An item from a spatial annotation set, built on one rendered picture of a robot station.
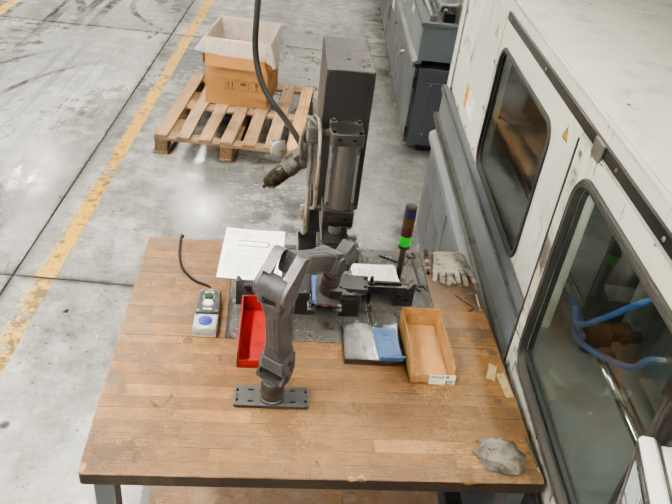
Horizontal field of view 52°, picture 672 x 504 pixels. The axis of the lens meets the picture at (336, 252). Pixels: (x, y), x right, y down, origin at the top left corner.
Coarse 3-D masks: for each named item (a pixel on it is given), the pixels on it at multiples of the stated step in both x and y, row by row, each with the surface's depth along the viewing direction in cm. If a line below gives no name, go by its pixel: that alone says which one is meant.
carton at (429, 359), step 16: (400, 320) 210; (416, 320) 212; (432, 320) 212; (416, 336) 209; (432, 336) 209; (416, 352) 203; (432, 352) 203; (448, 352) 197; (416, 368) 197; (432, 368) 198; (448, 368) 196; (448, 384) 194
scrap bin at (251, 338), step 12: (252, 300) 209; (240, 312) 201; (252, 312) 210; (240, 324) 196; (252, 324) 205; (264, 324) 206; (240, 336) 198; (252, 336) 201; (264, 336) 201; (240, 348) 196; (252, 348) 197; (240, 360) 189; (252, 360) 189
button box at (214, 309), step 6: (180, 240) 236; (180, 246) 233; (180, 252) 231; (180, 258) 228; (180, 264) 225; (198, 282) 219; (210, 288) 215; (198, 294) 210; (204, 294) 210; (216, 294) 211; (198, 300) 208; (216, 300) 209; (198, 306) 206; (204, 306) 206; (210, 306) 206; (216, 306) 206; (198, 312) 204; (204, 312) 204; (210, 312) 204; (216, 312) 204
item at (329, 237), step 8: (320, 216) 207; (320, 224) 203; (312, 232) 207; (320, 232) 202; (328, 232) 200; (336, 232) 199; (344, 232) 201; (304, 240) 203; (312, 240) 203; (320, 240) 198; (328, 240) 197; (336, 240) 197; (352, 240) 205; (304, 248) 199; (312, 248) 200
